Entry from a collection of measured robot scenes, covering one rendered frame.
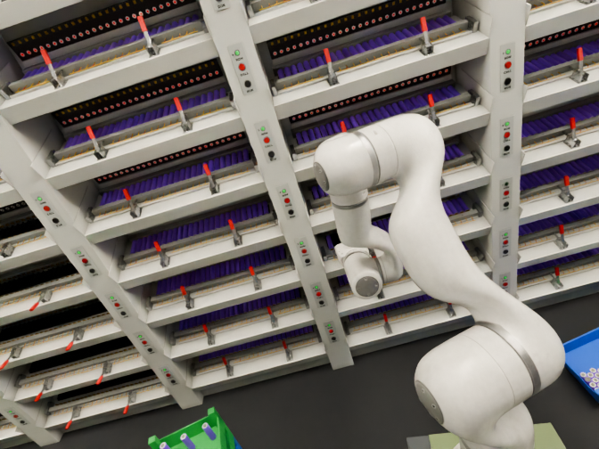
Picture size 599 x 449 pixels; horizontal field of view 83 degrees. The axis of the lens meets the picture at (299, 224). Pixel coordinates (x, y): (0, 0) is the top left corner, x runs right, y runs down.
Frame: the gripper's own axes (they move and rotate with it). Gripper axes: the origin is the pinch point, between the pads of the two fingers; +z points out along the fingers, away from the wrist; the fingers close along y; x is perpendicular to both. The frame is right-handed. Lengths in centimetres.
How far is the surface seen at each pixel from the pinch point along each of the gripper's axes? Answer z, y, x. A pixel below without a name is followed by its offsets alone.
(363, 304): 3.2, 0.4, 28.4
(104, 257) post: -4, 81, -21
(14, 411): 3, 154, 33
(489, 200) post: -1.1, -49.9, -0.9
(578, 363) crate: -16, -66, 62
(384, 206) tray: -3.8, -14.6, -10.4
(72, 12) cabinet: 3, 58, -92
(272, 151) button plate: -8.9, 14.7, -38.8
